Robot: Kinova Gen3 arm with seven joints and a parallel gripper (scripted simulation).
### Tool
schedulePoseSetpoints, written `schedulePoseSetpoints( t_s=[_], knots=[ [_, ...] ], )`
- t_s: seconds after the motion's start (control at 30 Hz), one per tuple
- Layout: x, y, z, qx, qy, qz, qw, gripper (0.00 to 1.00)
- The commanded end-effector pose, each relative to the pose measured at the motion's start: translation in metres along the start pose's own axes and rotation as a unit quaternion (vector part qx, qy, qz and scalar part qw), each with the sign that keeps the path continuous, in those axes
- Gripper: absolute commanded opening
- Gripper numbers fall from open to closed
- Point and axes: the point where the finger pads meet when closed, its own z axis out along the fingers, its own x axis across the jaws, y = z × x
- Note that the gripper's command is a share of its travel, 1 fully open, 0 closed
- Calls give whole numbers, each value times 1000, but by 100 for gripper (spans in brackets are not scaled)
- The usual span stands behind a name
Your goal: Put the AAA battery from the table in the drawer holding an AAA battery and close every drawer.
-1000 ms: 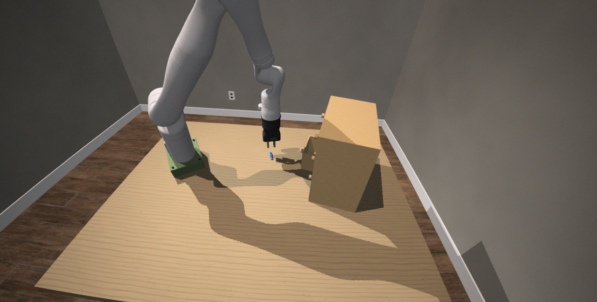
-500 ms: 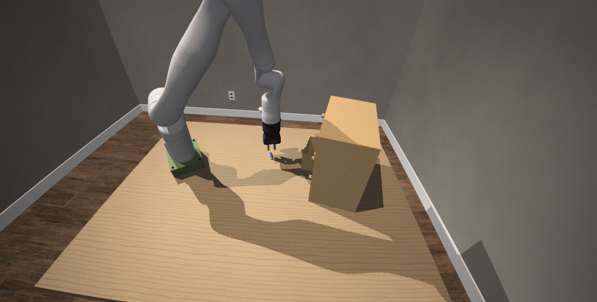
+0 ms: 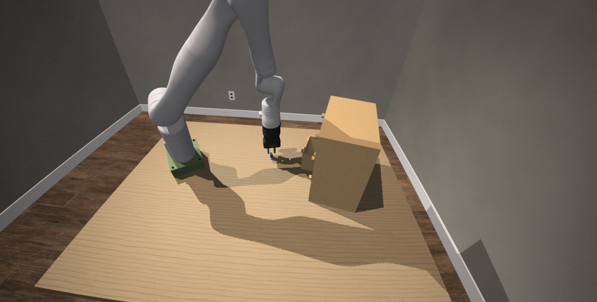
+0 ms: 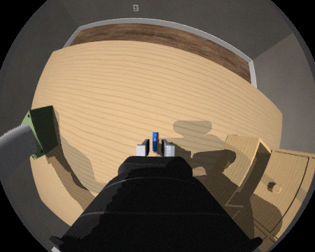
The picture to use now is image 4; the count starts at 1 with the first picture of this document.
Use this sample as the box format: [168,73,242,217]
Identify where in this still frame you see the blue battery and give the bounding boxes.
[153,132,158,153]

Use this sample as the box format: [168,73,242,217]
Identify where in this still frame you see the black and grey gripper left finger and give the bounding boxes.
[136,139,150,156]

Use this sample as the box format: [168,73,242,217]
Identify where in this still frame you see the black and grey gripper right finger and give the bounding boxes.
[162,139,175,157]

